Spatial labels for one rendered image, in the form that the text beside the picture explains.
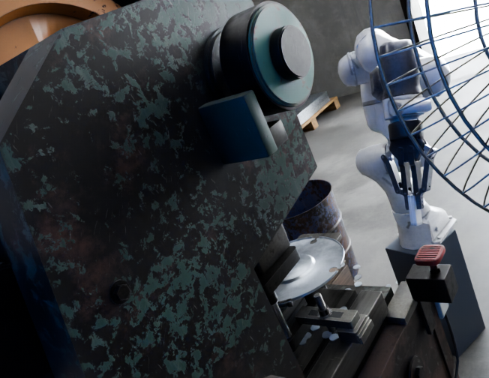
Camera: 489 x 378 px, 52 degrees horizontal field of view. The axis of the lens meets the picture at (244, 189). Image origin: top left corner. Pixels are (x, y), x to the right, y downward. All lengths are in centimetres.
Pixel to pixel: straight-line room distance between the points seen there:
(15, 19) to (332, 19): 498
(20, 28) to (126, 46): 61
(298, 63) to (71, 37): 36
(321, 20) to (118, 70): 544
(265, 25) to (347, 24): 517
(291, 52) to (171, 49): 20
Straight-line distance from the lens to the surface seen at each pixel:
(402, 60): 119
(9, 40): 137
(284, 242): 121
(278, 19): 90
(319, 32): 620
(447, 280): 128
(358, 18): 597
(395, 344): 126
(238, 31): 85
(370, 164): 177
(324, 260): 133
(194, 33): 91
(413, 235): 187
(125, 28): 82
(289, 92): 88
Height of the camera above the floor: 143
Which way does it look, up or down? 18 degrees down
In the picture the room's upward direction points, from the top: 24 degrees counter-clockwise
